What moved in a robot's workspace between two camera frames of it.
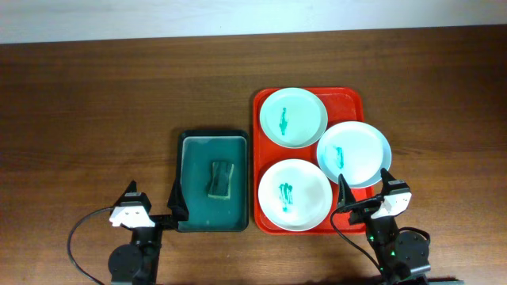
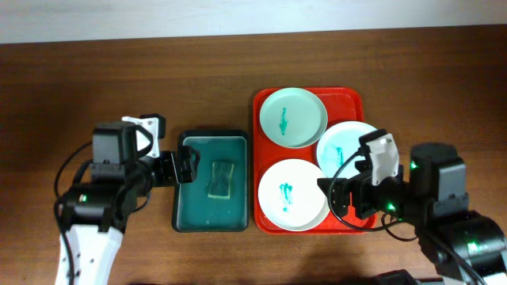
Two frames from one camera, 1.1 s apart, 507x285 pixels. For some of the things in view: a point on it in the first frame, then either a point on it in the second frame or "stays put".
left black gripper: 178,208 → 188,167
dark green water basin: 214,171 stays put
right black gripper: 346,195 → 363,186
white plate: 295,195 stays put
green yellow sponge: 220,180 stays put
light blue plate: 357,150 stays put
